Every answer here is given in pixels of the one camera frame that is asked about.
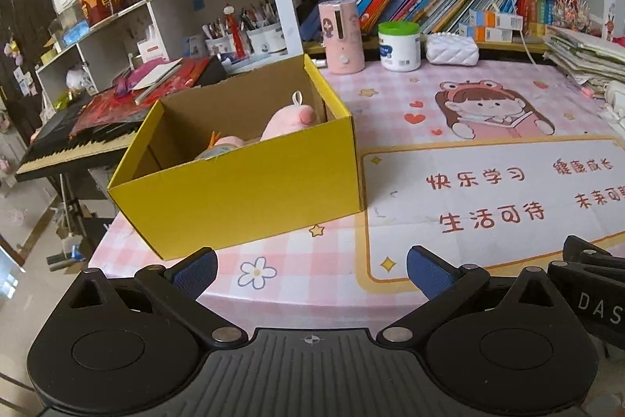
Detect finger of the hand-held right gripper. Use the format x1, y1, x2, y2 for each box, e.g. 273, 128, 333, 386
562, 235, 625, 274

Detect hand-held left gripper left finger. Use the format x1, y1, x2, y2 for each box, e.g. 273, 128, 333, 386
64, 247, 250, 349

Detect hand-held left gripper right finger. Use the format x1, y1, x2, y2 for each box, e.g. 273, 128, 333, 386
376, 246, 560, 347

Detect yellow cardboard box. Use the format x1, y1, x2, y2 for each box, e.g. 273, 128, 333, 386
107, 54, 365, 261

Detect pink chick plush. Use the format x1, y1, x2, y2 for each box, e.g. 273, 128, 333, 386
207, 131, 247, 151

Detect pink pig plush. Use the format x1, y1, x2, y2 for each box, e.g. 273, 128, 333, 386
259, 91, 318, 141

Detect black keyboard stand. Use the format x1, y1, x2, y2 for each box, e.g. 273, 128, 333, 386
46, 173, 115, 266

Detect white power strip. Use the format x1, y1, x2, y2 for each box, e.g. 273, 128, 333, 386
603, 80, 625, 129

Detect black electronic keyboard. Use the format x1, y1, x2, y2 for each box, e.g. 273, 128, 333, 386
14, 55, 228, 183

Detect red wrapping paper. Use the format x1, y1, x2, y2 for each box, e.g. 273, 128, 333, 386
68, 58, 211, 139

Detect stack of paper booklets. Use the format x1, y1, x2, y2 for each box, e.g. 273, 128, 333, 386
543, 25, 625, 98

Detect white card folder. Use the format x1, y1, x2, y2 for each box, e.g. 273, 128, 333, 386
128, 59, 182, 105

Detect white can green lid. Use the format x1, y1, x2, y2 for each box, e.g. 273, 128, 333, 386
378, 21, 421, 73

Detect white quilted purse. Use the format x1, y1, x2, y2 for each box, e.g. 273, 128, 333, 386
426, 31, 479, 67

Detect white plastic bag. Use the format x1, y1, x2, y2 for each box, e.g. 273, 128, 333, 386
66, 65, 93, 93

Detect white paper bag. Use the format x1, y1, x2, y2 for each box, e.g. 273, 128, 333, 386
137, 23, 169, 63

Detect white pen cup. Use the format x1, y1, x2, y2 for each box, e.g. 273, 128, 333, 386
204, 23, 238, 56
246, 22, 286, 55

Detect colourful paper bouquet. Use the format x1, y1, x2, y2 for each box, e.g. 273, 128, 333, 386
551, 0, 591, 32

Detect pink humidifier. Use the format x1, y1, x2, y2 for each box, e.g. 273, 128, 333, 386
318, 0, 364, 74

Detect white cubby shelf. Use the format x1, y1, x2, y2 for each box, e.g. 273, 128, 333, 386
36, 0, 294, 105

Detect blue storage box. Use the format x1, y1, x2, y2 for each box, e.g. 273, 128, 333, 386
61, 20, 91, 47

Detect white hanging cable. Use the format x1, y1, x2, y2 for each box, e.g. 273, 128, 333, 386
508, 0, 538, 66

